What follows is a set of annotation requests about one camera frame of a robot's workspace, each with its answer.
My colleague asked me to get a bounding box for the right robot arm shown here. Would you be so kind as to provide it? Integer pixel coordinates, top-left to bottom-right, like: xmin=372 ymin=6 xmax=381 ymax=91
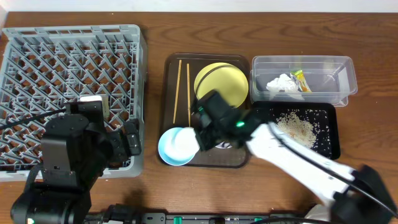
xmin=191 ymin=90 xmax=397 ymax=223

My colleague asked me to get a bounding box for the white bowl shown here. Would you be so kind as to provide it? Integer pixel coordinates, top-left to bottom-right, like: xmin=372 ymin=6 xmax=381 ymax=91
xmin=215 ymin=141 xmax=232 ymax=149

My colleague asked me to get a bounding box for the white cup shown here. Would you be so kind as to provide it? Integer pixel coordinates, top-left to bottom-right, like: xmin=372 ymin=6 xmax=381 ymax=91
xmin=175 ymin=127 xmax=200 ymax=158

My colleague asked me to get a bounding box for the dark brown serving tray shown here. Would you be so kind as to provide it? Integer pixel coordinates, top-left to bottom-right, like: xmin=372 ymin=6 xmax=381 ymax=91
xmin=160 ymin=53 xmax=250 ymax=169

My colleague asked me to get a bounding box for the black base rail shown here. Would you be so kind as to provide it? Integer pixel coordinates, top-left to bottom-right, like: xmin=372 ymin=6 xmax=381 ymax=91
xmin=83 ymin=204 xmax=312 ymax=224

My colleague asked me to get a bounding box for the light blue bowl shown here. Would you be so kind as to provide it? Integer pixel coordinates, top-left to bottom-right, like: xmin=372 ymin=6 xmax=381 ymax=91
xmin=158 ymin=128 xmax=195 ymax=166

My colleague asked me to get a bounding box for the black waste tray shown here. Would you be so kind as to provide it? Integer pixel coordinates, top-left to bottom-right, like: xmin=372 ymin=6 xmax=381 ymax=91
xmin=252 ymin=101 xmax=340 ymax=160

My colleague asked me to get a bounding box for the white tissue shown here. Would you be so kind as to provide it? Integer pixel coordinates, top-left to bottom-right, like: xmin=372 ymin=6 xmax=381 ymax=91
xmin=266 ymin=73 xmax=299 ymax=93

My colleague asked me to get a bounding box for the clear plastic bin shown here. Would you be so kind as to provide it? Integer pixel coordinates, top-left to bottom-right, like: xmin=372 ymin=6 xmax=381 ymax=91
xmin=250 ymin=55 xmax=358 ymax=107

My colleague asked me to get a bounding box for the green snack wrapper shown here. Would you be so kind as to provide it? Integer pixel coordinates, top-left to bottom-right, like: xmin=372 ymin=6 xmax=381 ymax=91
xmin=290 ymin=70 xmax=311 ymax=92

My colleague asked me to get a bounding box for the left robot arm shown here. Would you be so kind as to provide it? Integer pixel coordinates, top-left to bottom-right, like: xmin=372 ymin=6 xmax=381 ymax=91
xmin=11 ymin=96 xmax=142 ymax=224

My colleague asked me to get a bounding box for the yellow plate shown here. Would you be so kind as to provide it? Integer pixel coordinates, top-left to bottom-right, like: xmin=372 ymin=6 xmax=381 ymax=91
xmin=194 ymin=62 xmax=249 ymax=108

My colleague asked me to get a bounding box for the grey dishwasher rack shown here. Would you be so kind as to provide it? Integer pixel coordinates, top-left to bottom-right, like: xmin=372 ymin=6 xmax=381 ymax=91
xmin=1 ymin=24 xmax=147 ymax=182

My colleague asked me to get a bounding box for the spilled rice pile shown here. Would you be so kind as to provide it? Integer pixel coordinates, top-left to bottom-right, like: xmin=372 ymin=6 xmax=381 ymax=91
xmin=277 ymin=112 xmax=317 ymax=148

